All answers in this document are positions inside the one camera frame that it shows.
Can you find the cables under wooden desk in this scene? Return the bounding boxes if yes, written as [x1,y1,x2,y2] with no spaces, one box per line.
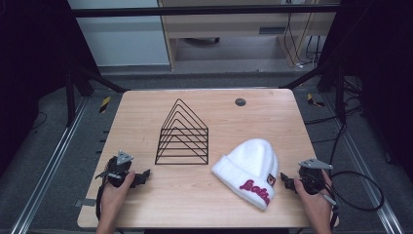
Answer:
[282,12,324,70]

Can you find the aluminium floor rail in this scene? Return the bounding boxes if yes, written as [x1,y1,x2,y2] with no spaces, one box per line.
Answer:
[9,97,91,234]
[322,94,407,234]

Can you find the person's left hand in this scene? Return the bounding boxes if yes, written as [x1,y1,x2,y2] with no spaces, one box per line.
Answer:
[100,171,136,223]

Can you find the person's right hand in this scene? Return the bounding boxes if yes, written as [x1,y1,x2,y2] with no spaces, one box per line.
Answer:
[293,170,333,224]

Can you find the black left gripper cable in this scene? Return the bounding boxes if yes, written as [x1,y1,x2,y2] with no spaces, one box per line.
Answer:
[94,176,110,222]

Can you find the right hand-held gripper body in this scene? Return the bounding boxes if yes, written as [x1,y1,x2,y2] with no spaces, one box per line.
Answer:
[297,158,334,196]

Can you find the white cabinet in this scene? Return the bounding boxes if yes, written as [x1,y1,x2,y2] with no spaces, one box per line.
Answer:
[67,0,171,67]

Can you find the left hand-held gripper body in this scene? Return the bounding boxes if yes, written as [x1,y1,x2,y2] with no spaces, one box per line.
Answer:
[95,149,134,188]

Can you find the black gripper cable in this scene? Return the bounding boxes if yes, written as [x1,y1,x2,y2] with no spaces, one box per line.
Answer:
[319,171,386,228]
[94,176,110,222]

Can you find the black metal stand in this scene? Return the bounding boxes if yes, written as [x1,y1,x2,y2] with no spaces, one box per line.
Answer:
[63,64,131,128]
[279,61,347,125]

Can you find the black horizontal frame bar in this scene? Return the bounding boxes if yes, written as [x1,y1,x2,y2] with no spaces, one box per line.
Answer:
[70,4,343,19]

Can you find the black floor cables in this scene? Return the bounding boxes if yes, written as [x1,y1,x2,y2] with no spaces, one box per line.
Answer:
[303,77,366,164]

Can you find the light wooden desk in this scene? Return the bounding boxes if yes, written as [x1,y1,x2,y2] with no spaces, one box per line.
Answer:
[157,0,343,71]

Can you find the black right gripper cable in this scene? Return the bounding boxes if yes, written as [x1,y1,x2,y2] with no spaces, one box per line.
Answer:
[319,171,386,228]

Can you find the white knitted beanie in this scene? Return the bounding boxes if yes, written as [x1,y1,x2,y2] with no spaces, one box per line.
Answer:
[210,137,280,212]

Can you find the black wire file rack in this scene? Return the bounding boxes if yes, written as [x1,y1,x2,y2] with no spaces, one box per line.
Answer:
[154,97,209,166]

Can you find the yellow black striped tape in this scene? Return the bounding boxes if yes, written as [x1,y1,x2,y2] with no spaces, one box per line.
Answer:
[98,96,112,114]
[306,93,325,108]

